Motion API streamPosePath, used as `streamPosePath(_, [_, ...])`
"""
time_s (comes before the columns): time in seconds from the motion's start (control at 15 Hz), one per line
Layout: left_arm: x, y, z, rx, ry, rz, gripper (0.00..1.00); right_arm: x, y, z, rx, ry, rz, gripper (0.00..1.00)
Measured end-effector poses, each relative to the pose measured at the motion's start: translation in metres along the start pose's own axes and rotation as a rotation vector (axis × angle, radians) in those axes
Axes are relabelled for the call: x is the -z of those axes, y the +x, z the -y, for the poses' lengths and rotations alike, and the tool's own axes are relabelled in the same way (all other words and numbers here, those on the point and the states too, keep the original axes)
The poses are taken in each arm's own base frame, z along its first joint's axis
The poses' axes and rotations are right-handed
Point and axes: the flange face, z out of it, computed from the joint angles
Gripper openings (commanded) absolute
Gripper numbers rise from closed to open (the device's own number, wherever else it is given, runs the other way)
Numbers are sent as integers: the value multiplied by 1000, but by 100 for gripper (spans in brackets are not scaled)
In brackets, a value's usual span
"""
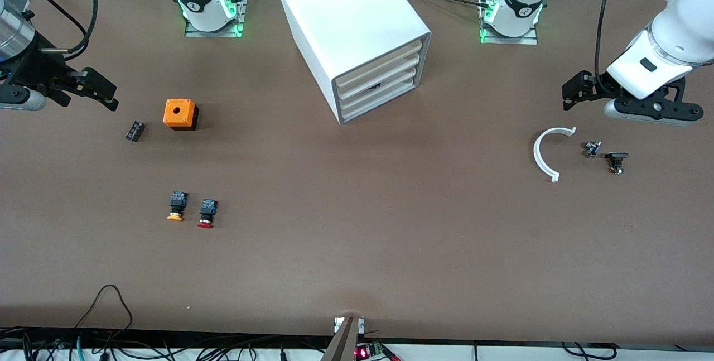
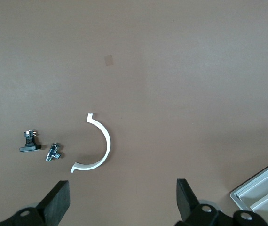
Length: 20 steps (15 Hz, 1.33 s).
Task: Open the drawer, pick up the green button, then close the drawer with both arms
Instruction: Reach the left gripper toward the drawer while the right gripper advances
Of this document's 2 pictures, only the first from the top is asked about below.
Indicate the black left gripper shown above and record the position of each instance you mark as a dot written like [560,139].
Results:
[598,87]

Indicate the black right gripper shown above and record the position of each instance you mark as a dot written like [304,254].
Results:
[34,67]

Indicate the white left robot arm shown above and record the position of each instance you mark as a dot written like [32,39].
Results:
[680,37]

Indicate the small black button part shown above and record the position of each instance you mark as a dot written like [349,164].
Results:
[616,159]

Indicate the orange button box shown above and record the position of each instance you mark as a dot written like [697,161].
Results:
[179,111]

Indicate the yellow push button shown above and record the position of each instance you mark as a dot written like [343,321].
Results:
[177,203]

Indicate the red push button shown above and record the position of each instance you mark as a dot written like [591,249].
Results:
[207,211]

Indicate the small black connector block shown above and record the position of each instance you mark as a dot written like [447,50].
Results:
[135,131]

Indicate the white curved plastic arc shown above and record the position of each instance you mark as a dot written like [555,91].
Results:
[536,152]

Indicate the circuit board with red light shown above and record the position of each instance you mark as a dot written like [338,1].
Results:
[362,353]

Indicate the beige wooden strip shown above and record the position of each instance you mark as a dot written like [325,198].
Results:
[343,344]

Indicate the small metal switch part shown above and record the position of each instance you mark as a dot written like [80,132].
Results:
[592,149]

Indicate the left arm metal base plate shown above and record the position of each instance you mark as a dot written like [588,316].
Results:
[510,40]

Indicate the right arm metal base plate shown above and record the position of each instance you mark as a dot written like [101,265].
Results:
[212,33]

